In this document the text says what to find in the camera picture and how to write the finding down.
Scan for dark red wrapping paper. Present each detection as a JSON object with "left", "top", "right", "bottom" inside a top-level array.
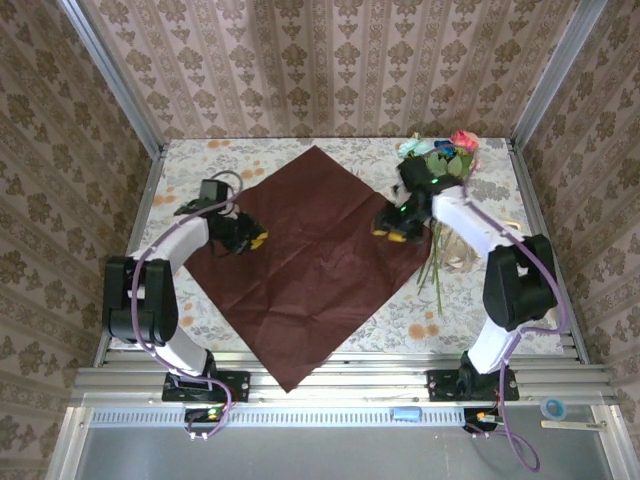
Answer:
[{"left": 183, "top": 144, "right": 434, "bottom": 395}]

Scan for beige ribbon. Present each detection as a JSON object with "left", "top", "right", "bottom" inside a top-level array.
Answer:
[{"left": 438, "top": 224, "right": 480, "bottom": 275}]

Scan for blue artificial flower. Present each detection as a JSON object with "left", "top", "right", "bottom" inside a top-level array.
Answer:
[{"left": 432, "top": 140, "right": 458, "bottom": 176}]

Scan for coral red artificial flower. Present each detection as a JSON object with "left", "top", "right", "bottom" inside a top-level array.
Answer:
[{"left": 429, "top": 129, "right": 480, "bottom": 317}]

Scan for floral tablecloth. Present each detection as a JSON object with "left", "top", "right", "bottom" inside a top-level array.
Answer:
[{"left": 109, "top": 137, "right": 564, "bottom": 357}]

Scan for black controller with green light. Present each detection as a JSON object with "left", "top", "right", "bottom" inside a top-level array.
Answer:
[{"left": 184, "top": 407, "right": 226, "bottom": 424}]

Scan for black controller with orange plug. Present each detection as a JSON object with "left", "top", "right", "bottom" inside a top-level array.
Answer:
[{"left": 463, "top": 408, "right": 504, "bottom": 434}]

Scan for grey metal panel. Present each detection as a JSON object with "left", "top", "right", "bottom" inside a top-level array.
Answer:
[{"left": 47, "top": 405, "right": 640, "bottom": 480}]

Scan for blue tape roll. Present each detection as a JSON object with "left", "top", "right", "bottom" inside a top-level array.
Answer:
[{"left": 539, "top": 397, "right": 569, "bottom": 419}]

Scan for wooden ruler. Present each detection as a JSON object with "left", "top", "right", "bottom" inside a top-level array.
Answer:
[{"left": 540, "top": 420, "right": 609, "bottom": 432}]

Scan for aluminium side rail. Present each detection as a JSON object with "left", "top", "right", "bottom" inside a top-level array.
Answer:
[
  {"left": 94, "top": 144, "right": 167, "bottom": 366},
  {"left": 507, "top": 139, "right": 591, "bottom": 364}
]

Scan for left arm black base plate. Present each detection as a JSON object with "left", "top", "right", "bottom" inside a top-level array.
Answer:
[{"left": 162, "top": 370, "right": 251, "bottom": 403}]

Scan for aluminium frame rails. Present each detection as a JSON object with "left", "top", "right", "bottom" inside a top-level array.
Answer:
[{"left": 69, "top": 349, "right": 616, "bottom": 407}]

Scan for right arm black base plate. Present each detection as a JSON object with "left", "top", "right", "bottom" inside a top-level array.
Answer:
[{"left": 427, "top": 368, "right": 520, "bottom": 402}]

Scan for slotted grey cable duct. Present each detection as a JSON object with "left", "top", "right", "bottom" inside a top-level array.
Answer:
[{"left": 88, "top": 409, "right": 469, "bottom": 427}]

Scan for aluminium corner post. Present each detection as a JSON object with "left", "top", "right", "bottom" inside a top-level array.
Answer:
[
  {"left": 59, "top": 0, "right": 169, "bottom": 156},
  {"left": 509, "top": 0, "right": 609, "bottom": 147}
]

